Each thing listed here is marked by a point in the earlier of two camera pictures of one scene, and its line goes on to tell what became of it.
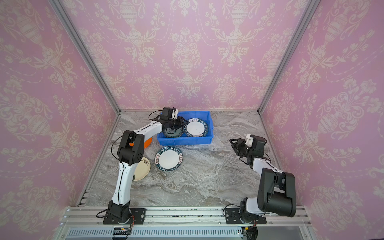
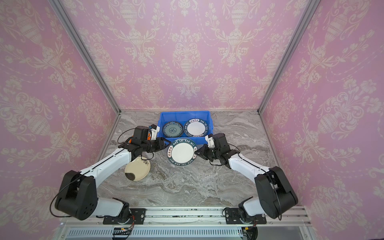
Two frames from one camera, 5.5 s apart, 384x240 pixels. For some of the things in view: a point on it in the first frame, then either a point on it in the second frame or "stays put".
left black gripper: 179,121 -> 159,145
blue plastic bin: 164,140 stays put
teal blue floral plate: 173,132 stays put
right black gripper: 243,147 -> 205,151
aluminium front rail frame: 185,223 stays put
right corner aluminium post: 308,12 stays put
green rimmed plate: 168,159 -> 181,152
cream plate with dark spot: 142,169 stays put
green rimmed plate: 195,127 stays put
